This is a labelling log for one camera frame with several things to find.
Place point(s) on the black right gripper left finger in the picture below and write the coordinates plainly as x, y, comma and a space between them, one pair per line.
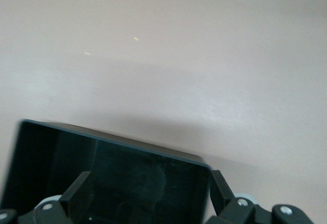
69, 201

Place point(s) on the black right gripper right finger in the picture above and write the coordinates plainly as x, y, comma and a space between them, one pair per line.
224, 203

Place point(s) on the black rectangular plastic box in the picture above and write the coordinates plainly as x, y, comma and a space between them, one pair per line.
127, 183

